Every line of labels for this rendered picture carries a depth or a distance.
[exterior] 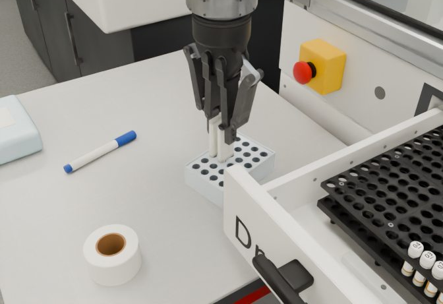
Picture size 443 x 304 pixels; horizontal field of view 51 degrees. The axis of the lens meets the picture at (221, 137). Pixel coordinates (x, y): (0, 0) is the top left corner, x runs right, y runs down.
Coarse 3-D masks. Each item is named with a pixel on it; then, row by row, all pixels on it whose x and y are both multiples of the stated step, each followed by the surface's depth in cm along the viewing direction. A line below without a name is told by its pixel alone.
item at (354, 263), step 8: (344, 256) 52; (352, 256) 52; (352, 264) 51; (360, 264) 51; (360, 272) 50; (368, 272) 50; (368, 280) 50; (376, 280) 49; (376, 288) 49; (384, 288) 48; (376, 296) 49; (384, 296) 48; (392, 296) 48
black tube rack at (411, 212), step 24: (408, 144) 60; (432, 144) 59; (360, 168) 56; (384, 168) 57; (408, 168) 56; (432, 168) 56; (336, 192) 54; (360, 192) 53; (384, 192) 53; (408, 192) 53; (432, 192) 57; (336, 216) 54; (384, 216) 54; (408, 216) 50; (432, 216) 50; (360, 240) 51; (432, 240) 47; (384, 264) 49; (408, 288) 47
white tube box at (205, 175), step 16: (240, 144) 76; (256, 144) 76; (192, 160) 73; (208, 160) 74; (240, 160) 74; (256, 160) 74; (272, 160) 75; (192, 176) 71; (208, 176) 70; (256, 176) 73; (208, 192) 70
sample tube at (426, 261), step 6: (426, 252) 44; (420, 258) 45; (426, 258) 44; (432, 258) 44; (420, 264) 45; (426, 264) 44; (432, 264) 44; (414, 276) 46; (420, 276) 45; (414, 282) 46; (420, 282) 46
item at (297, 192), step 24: (408, 120) 65; (432, 120) 66; (360, 144) 60; (384, 144) 63; (312, 168) 57; (336, 168) 59; (288, 192) 56; (312, 192) 59; (312, 216) 58; (336, 240) 55
